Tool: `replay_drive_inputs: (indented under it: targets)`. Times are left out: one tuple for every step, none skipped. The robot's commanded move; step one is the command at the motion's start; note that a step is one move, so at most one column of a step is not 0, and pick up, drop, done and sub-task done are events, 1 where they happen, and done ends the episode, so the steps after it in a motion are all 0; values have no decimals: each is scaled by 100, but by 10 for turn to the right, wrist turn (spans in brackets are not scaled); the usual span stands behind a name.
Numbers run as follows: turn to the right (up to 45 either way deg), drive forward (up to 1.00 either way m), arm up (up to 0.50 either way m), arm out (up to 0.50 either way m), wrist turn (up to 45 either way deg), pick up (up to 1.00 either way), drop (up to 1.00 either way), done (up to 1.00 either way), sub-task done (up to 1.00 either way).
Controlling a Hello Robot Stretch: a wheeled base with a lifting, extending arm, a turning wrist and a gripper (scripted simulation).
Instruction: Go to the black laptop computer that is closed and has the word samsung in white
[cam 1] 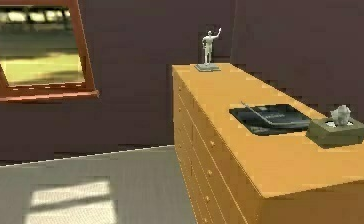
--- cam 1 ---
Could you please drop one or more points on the black closed laptop computer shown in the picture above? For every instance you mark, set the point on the black closed laptop computer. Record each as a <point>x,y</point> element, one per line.
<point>273,118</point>

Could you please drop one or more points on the orange wooden chest of drawers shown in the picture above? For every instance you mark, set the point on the orange wooden chest of drawers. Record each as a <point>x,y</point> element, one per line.
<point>230,160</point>

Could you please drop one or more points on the grey human statuette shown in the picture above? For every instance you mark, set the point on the grey human statuette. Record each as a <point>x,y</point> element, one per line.
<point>208,46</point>

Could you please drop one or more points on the red-brown framed window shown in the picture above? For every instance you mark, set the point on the red-brown framed window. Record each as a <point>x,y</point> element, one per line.
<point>40,50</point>

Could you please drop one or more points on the olive green tissue box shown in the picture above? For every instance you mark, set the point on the olive green tissue box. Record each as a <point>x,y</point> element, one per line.
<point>336,131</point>

